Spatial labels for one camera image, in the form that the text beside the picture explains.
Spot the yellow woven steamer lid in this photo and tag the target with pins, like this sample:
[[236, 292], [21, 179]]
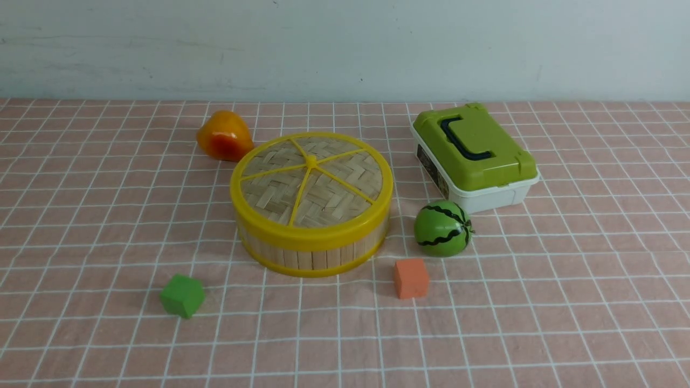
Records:
[[312, 191]]

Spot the bamboo steamer basket base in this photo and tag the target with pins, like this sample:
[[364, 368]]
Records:
[[311, 263]]

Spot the green toy watermelon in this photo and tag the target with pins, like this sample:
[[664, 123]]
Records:
[[443, 229]]

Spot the orange foam cube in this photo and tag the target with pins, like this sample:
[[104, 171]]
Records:
[[411, 278]]

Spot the green and white lunch box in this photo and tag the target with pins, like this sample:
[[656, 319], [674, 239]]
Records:
[[471, 159]]

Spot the orange toy pear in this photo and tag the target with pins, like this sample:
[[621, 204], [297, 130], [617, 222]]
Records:
[[225, 136]]

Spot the green foam cube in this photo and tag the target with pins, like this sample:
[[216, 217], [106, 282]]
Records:
[[182, 296]]

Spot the pink checkered tablecloth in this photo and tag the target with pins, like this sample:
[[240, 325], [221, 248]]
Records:
[[584, 284]]

